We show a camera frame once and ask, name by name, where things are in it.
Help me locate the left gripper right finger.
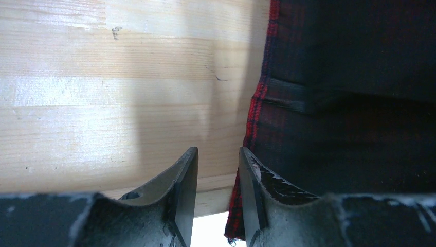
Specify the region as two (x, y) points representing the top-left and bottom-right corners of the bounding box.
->
(239, 147), (435, 246)

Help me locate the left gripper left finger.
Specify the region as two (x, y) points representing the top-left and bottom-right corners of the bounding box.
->
(1, 147), (198, 246)

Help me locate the red black plaid garment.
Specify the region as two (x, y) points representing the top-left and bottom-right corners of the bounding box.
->
(224, 1), (435, 243)

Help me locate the wooden hanger rack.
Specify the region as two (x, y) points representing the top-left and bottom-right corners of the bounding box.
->
(1, 1), (269, 216)

